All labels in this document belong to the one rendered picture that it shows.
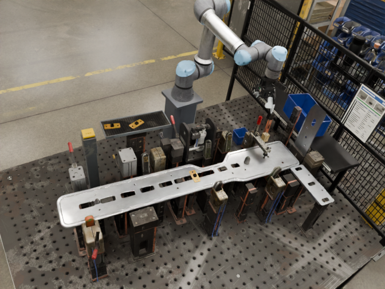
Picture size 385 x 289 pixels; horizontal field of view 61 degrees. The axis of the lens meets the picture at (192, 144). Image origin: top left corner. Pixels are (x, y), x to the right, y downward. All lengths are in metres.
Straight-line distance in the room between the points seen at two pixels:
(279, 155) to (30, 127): 2.56
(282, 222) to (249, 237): 0.26
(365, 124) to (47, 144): 2.74
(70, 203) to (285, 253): 1.21
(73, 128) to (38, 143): 0.37
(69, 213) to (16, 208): 0.53
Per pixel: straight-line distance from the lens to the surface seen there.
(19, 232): 2.04
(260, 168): 1.96
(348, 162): 2.22
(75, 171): 1.75
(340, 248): 2.21
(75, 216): 1.66
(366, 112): 2.16
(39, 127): 3.70
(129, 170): 1.76
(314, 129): 2.05
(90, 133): 1.79
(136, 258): 1.85
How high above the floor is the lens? 2.35
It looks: 43 degrees down
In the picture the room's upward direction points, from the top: 10 degrees clockwise
